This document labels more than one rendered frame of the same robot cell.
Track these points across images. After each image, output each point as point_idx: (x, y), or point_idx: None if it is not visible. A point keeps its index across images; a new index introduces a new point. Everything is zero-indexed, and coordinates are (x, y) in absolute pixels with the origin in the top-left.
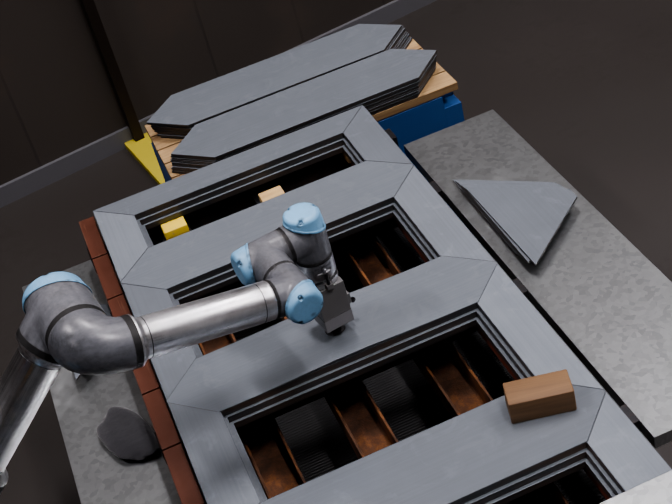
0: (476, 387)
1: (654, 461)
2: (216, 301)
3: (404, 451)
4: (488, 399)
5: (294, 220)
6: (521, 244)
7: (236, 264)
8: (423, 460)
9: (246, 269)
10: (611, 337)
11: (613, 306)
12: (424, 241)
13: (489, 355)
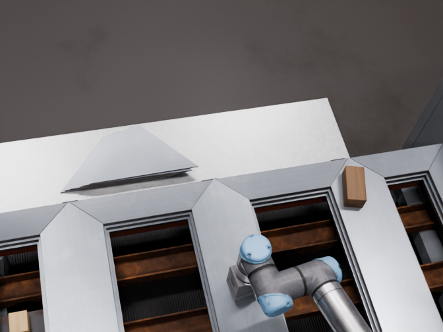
0: (265, 235)
1: (404, 153)
2: (354, 317)
3: (370, 269)
4: (284, 230)
5: (267, 251)
6: (174, 168)
7: (285, 307)
8: (379, 259)
9: (291, 301)
10: (267, 152)
11: (241, 143)
12: (163, 217)
13: (190, 234)
